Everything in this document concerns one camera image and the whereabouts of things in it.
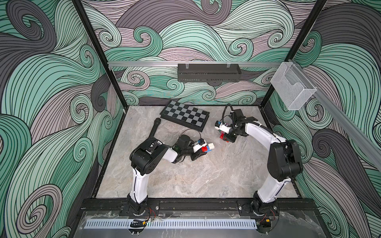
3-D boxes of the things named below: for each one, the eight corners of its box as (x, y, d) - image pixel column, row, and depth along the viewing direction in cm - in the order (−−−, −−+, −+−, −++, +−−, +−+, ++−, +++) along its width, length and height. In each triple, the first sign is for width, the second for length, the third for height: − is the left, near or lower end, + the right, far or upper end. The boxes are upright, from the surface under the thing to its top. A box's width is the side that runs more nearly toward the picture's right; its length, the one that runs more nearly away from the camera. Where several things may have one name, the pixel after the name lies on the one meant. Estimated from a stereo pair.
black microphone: (148, 136, 103) (147, 134, 101) (156, 119, 114) (155, 117, 111) (153, 137, 103) (152, 135, 101) (161, 120, 113) (160, 118, 111)
